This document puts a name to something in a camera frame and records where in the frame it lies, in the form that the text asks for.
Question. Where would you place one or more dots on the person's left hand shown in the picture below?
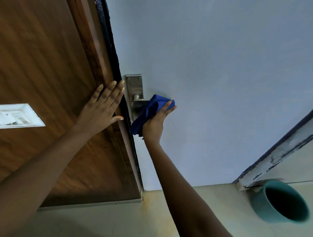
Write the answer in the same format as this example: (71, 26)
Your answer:
(97, 114)

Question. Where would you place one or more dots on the person's right hand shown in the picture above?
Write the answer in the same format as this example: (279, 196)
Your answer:
(152, 127)

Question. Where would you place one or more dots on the person's left middle finger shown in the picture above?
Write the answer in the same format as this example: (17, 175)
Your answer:
(115, 94)

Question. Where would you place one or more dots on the person's left thumb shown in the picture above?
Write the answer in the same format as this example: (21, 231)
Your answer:
(117, 119)

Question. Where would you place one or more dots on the person's right fingers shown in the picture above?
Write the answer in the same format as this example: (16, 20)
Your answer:
(166, 109)

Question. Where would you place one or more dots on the person's left little finger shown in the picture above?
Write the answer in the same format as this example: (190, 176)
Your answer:
(96, 94)

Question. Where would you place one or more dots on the blue cleaning cloth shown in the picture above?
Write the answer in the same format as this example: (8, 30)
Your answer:
(146, 112)

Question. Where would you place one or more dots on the person's right forearm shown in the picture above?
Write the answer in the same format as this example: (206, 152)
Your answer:
(185, 195)

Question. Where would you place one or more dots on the person's left forearm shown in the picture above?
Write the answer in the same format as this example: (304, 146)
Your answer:
(36, 175)

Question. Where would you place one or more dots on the brown wooden panel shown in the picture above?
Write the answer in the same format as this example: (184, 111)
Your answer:
(49, 61)

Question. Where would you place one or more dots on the white door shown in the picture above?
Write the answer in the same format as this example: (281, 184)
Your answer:
(220, 85)

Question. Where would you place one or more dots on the teal plastic bucket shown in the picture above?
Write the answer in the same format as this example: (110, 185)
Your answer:
(259, 205)

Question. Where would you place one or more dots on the white switch plate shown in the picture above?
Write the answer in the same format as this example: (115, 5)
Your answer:
(17, 116)

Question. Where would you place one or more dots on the worn white door frame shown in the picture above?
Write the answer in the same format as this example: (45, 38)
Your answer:
(273, 157)

